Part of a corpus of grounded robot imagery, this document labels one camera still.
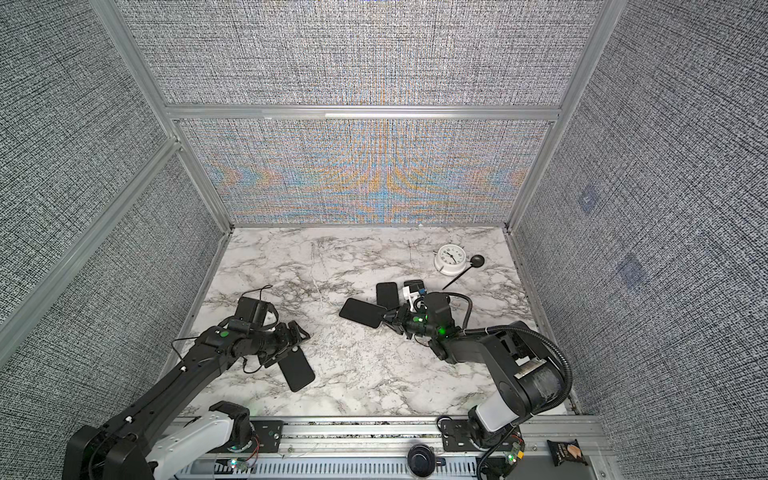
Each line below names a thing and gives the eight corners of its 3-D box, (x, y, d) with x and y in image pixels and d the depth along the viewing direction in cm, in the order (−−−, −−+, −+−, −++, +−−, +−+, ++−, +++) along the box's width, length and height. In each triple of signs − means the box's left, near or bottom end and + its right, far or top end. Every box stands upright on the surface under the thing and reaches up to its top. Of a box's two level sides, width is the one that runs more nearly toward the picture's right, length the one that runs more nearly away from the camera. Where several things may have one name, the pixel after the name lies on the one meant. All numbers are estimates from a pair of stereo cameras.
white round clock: (436, 275, 107) (437, 267, 103) (432, 252, 113) (434, 244, 110) (466, 275, 107) (469, 267, 103) (461, 252, 113) (463, 244, 110)
